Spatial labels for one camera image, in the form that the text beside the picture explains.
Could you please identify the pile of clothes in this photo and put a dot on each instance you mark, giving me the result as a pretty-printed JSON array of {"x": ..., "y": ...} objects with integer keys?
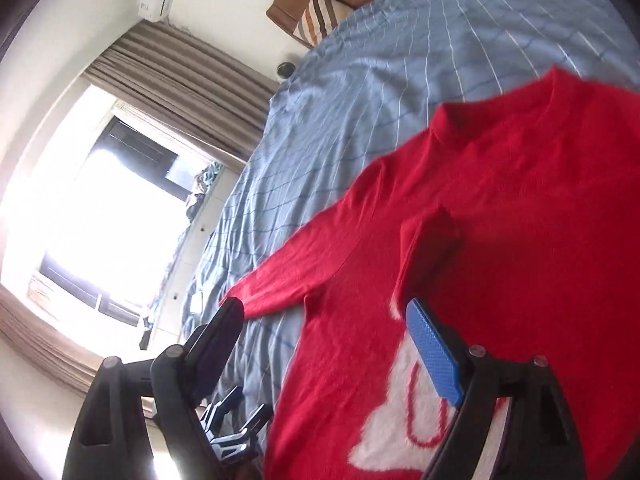
[{"x": 202, "y": 185}]

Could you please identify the window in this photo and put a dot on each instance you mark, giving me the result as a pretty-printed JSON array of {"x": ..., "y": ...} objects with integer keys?
[{"x": 100, "y": 200}]

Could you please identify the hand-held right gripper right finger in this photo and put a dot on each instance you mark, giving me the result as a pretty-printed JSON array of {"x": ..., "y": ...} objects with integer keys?
[{"x": 432, "y": 355}]

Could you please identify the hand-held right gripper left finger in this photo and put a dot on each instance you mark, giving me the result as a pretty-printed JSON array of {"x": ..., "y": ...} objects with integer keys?
[{"x": 222, "y": 332}]

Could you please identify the red towel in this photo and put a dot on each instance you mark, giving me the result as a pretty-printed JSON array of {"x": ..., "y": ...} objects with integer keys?
[{"x": 500, "y": 200}]

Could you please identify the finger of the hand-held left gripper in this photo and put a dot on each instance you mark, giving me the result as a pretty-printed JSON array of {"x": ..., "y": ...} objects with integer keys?
[
  {"x": 242, "y": 435},
  {"x": 225, "y": 407}
]

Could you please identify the striped brown pillow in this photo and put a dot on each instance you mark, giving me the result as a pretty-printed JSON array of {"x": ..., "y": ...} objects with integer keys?
[{"x": 320, "y": 20}]

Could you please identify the blue checked blanket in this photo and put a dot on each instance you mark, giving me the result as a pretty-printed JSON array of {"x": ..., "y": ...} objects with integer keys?
[{"x": 400, "y": 60}]

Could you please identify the beige curtain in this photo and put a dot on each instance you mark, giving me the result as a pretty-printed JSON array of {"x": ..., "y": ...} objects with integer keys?
[
  {"x": 175, "y": 75},
  {"x": 45, "y": 335}
]

